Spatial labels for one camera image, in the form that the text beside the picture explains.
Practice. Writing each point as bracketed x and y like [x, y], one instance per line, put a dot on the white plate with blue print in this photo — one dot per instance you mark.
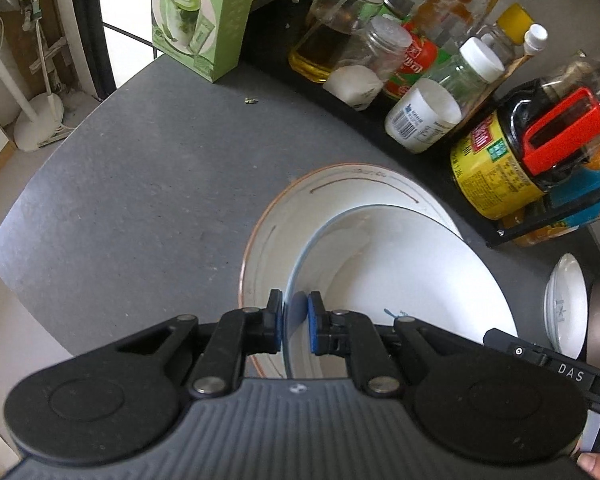
[405, 270]

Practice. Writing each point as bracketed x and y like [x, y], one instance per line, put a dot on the black window frame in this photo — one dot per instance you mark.
[97, 35]

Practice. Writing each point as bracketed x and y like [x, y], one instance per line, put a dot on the gold-rimmed white plate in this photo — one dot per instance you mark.
[280, 220]

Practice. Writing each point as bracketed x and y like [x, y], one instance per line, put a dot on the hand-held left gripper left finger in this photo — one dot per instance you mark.
[278, 325]

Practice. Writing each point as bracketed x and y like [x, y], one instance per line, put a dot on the chili sauce bottle green cap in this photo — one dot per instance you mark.
[430, 55]

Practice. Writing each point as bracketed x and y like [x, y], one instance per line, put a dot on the small jar with white lid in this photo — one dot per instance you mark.
[475, 67]

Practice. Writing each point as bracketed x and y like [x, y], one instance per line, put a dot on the yellow-capped squeeze bottle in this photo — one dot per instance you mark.
[514, 20]

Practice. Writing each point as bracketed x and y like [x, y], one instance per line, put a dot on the small white plate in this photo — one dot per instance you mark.
[565, 305]

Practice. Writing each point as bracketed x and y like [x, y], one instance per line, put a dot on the glass jar with silver lid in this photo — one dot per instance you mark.
[370, 65]

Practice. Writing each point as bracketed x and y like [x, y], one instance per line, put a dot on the orange juice bottle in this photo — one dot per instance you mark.
[580, 230]

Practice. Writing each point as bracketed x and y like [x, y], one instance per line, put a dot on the black metal rack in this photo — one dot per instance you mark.
[425, 170]

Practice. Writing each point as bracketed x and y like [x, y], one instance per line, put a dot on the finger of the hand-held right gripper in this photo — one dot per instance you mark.
[510, 347]

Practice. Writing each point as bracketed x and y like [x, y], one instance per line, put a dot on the white standing fan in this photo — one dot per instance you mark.
[35, 125]

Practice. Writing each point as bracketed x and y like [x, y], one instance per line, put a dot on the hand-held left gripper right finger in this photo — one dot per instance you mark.
[314, 325]

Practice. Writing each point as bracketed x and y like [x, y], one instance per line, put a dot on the green box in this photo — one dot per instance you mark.
[200, 15]

